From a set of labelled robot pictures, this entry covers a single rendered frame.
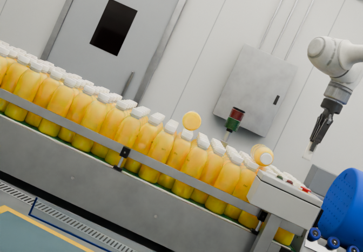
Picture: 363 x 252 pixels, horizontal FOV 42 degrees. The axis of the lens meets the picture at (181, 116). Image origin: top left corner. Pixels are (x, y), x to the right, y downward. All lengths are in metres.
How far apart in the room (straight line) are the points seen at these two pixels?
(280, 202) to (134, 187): 0.47
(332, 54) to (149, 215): 0.80
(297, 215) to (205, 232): 0.31
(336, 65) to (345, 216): 0.52
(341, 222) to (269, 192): 0.39
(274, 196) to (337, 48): 0.54
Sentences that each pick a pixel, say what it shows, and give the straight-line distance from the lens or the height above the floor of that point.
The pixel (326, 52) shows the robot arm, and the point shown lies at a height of 1.54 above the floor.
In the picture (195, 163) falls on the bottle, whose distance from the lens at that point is 1.58.
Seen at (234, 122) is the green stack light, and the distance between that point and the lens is 2.11.
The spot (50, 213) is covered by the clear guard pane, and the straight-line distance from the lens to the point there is 2.19.
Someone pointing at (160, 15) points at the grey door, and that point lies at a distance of 5.28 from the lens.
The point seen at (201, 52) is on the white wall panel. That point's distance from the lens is 5.20.
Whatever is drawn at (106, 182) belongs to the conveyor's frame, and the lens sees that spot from 1.59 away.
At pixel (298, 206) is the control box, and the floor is 1.05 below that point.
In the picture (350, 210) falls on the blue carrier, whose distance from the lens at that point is 1.76.
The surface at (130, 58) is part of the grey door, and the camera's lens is 5.27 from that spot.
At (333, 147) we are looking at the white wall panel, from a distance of 5.23.
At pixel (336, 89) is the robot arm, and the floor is 1.46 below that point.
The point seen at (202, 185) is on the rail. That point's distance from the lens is 1.59.
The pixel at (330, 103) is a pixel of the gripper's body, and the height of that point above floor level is 1.41.
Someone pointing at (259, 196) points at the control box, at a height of 1.03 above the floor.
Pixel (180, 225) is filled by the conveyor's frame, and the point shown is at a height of 0.82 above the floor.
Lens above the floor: 1.22
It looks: 3 degrees down
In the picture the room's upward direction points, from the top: 25 degrees clockwise
